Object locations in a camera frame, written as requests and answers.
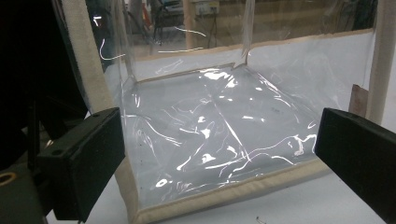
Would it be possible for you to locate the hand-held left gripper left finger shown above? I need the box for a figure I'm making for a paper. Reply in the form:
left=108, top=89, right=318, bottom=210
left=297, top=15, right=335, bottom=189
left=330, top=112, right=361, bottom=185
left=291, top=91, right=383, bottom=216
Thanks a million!
left=36, top=106, right=126, bottom=223

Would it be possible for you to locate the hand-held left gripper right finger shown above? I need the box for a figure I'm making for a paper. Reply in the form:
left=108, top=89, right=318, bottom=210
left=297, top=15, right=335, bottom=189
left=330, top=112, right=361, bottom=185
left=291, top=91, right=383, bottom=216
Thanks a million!
left=314, top=107, right=396, bottom=224

